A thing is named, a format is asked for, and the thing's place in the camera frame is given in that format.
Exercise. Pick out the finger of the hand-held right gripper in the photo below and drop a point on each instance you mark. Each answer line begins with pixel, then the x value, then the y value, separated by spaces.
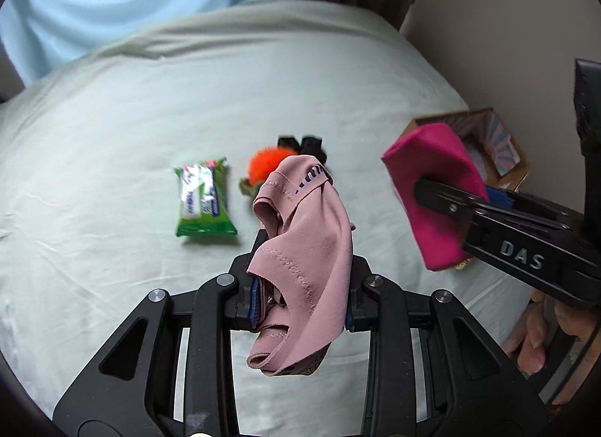
pixel 498 197
pixel 446 200

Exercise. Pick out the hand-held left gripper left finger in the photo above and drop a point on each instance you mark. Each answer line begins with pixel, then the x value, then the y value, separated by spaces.
pixel 253 301

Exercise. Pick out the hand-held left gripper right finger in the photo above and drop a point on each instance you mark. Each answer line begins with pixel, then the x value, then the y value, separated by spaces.
pixel 362 306

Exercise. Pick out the patterned cardboard box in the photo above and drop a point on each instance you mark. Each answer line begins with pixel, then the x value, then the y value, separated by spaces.
pixel 509 171

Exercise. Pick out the magenta cloth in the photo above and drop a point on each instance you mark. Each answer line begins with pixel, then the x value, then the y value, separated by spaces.
pixel 432 155

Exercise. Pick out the dusty pink underwear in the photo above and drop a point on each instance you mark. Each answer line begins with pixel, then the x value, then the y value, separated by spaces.
pixel 310 239

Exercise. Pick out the black soft item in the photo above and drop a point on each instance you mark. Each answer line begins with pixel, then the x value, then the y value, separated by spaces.
pixel 310 145

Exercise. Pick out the person's right hand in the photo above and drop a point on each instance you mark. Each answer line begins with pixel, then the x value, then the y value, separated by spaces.
pixel 528 338

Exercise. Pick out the beige knitted item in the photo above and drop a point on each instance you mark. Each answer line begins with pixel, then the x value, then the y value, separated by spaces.
pixel 461 265

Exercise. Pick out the green wet wipes pack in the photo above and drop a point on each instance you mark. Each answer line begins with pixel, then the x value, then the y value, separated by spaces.
pixel 204 197

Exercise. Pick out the orange fluffy pom-pom toy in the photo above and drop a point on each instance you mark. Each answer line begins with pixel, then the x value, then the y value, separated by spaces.
pixel 267 163

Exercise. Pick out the pale green bed sheet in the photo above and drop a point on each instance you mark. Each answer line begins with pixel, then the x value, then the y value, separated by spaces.
pixel 117 113

